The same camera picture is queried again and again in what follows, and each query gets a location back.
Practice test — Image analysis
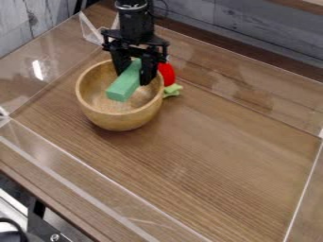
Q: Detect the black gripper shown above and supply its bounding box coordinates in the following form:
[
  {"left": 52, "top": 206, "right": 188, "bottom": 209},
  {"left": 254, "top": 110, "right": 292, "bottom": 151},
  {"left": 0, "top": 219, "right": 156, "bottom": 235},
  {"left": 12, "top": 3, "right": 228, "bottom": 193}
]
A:
[{"left": 102, "top": 0, "right": 170, "bottom": 86}]

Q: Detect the green rectangular block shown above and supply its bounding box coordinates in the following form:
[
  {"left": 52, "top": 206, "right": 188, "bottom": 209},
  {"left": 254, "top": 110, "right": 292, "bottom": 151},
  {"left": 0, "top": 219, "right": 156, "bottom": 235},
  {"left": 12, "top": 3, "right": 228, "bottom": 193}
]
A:
[{"left": 106, "top": 59, "right": 142, "bottom": 102}]

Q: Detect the brown wooden bowl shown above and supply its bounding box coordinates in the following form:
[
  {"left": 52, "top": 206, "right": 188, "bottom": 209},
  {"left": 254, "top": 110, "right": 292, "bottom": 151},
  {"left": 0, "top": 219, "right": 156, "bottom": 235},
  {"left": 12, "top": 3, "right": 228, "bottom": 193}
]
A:
[{"left": 75, "top": 60, "right": 164, "bottom": 131}]

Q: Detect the red plush strawberry toy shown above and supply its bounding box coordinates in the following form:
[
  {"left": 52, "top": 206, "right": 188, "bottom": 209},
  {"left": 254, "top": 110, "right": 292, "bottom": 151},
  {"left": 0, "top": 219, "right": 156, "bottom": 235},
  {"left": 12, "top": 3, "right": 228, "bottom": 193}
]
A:
[{"left": 158, "top": 62, "right": 183, "bottom": 97}]

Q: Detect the clear acrylic corner bracket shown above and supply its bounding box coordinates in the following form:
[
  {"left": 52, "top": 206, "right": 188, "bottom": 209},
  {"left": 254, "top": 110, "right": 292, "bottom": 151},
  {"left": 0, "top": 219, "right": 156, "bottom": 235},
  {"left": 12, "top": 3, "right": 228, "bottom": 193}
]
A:
[{"left": 79, "top": 12, "right": 122, "bottom": 46}]

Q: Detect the black metal table frame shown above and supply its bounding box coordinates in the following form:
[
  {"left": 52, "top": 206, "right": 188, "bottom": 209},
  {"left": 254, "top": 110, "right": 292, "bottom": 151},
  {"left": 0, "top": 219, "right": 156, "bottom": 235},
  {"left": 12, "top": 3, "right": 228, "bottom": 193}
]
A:
[{"left": 27, "top": 199, "right": 72, "bottom": 242}]

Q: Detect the black cable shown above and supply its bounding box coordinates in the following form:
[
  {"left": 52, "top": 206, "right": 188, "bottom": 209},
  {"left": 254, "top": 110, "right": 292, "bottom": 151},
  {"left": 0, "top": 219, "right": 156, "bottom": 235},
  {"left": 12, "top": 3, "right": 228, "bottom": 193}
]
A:
[{"left": 0, "top": 216, "right": 30, "bottom": 242}]

